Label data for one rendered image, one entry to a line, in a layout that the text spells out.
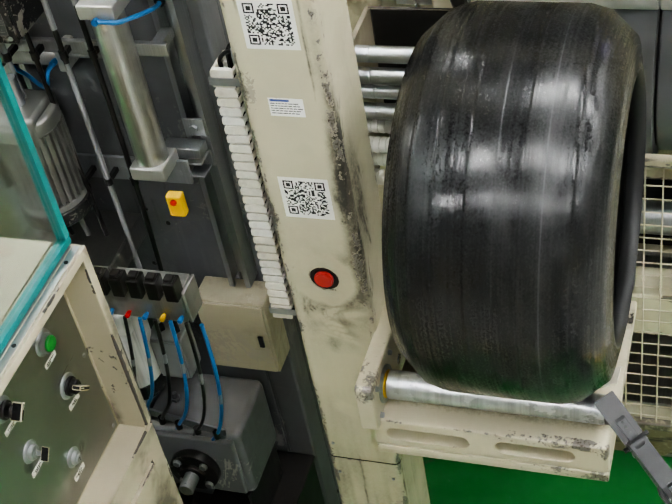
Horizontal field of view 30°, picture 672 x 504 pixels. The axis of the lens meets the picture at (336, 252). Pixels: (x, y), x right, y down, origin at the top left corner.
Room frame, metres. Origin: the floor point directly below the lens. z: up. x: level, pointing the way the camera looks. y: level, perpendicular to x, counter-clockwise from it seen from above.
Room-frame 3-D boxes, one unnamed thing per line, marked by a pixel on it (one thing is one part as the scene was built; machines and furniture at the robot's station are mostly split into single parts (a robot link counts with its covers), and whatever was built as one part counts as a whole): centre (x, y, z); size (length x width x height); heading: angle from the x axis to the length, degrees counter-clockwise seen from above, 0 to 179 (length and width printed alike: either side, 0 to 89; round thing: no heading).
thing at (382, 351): (1.44, -0.08, 0.90); 0.40 x 0.03 x 0.10; 156
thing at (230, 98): (1.46, 0.09, 1.19); 0.05 x 0.04 x 0.48; 156
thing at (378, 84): (1.80, -0.20, 1.05); 0.20 x 0.15 x 0.30; 66
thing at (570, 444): (1.24, -0.18, 0.83); 0.36 x 0.09 x 0.06; 66
